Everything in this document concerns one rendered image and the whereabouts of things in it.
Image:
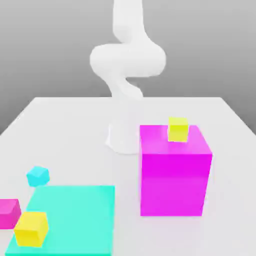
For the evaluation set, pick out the small lime yellow cube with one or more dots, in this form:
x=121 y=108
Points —
x=178 y=131

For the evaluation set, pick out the small pink cube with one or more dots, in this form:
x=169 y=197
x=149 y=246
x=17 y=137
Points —
x=8 y=214

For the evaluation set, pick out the large magenta box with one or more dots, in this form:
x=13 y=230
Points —
x=174 y=180

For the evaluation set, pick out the small cyan cube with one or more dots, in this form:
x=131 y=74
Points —
x=38 y=177

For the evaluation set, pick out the large turquoise box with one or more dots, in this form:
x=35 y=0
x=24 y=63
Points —
x=80 y=220

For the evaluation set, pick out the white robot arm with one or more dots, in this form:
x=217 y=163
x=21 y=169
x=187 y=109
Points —
x=128 y=60

